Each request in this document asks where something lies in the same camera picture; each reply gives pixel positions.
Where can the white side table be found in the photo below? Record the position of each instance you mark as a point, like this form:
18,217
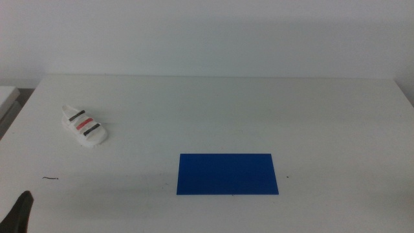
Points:
6,97

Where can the small dark thread scrap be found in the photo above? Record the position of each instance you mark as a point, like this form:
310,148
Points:
50,177

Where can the blue rectangular mat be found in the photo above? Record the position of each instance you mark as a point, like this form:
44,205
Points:
226,174

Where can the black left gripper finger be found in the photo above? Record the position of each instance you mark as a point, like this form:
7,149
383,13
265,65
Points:
17,215

